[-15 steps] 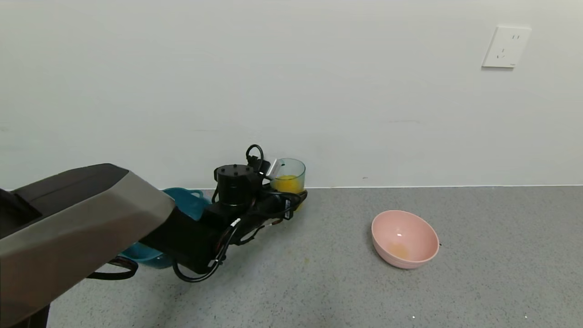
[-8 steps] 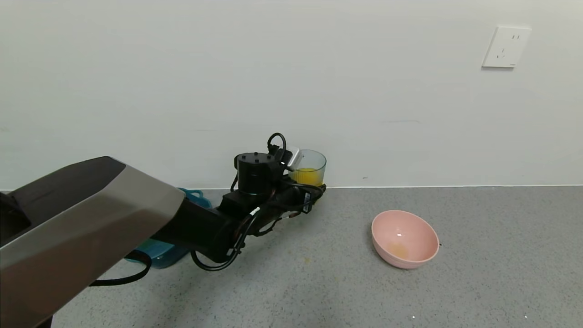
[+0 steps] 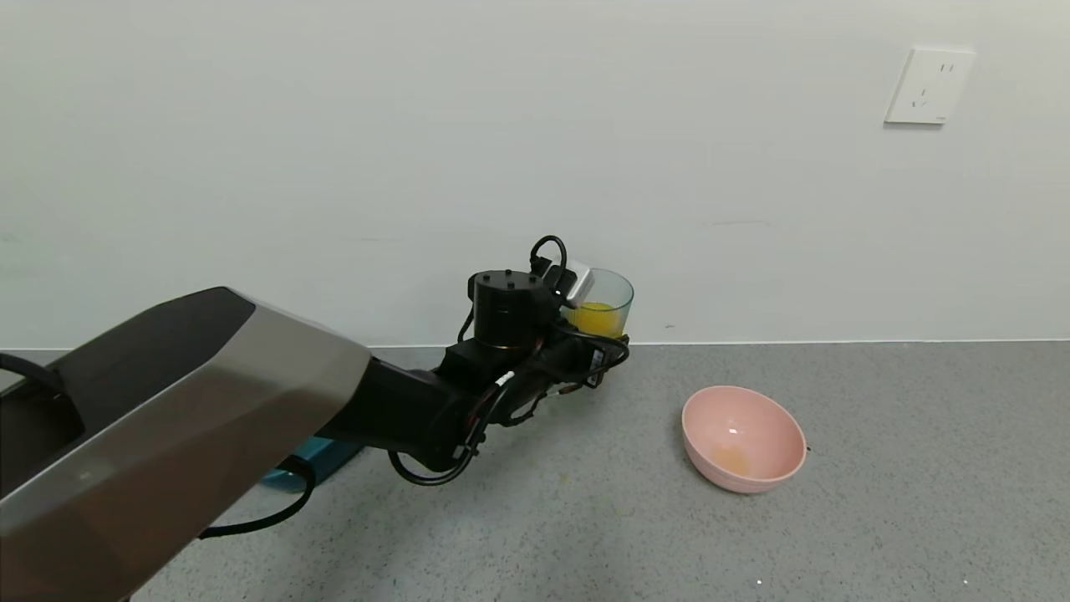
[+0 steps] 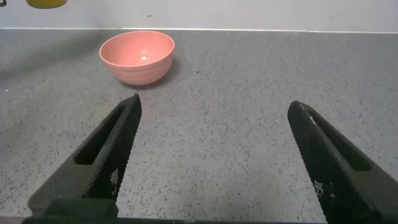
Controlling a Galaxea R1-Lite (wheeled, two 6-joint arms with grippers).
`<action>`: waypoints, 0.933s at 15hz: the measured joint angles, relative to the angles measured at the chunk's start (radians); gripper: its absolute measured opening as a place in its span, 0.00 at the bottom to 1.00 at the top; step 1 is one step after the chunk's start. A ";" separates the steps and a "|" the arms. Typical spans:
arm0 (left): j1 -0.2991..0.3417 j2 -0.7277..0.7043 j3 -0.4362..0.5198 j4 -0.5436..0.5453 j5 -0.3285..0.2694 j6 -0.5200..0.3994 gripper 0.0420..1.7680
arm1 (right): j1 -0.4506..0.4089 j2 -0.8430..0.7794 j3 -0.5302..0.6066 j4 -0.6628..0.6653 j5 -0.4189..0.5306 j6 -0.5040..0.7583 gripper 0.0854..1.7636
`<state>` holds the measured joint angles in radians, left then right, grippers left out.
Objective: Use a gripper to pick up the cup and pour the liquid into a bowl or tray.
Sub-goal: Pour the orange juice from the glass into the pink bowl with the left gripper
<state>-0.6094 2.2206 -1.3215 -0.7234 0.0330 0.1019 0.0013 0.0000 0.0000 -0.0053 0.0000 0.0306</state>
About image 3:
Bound teal plastic basin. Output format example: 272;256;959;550
259;436;365;492

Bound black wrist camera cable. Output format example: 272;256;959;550
528;235;570;278

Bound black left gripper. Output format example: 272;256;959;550
545;326;630;389

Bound pink bowl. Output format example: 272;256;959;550
681;385;808;494

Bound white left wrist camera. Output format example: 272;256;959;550
560;260;595;307

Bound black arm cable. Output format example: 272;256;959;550
196;456;318;541

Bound ribbed clear blue-tinted cup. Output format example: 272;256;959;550
567;268;635;340

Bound white wall socket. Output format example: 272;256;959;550
884;48;976;126

